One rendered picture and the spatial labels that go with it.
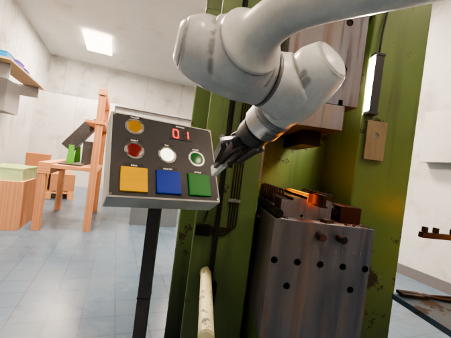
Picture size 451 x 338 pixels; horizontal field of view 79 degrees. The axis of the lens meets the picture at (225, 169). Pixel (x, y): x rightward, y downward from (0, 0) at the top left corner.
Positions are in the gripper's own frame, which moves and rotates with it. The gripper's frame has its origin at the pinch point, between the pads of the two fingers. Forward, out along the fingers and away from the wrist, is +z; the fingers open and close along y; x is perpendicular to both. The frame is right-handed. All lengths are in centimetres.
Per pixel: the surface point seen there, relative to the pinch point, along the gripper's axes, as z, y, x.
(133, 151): 12.9, -20.5, 8.9
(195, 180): 12.5, -1.5, 1.3
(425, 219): 104, 342, 21
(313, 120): -3.4, 42.9, 23.4
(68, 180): 533, -37, 227
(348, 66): -19, 53, 41
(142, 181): 12.5, -17.9, -0.7
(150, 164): 13.3, -15.3, 5.4
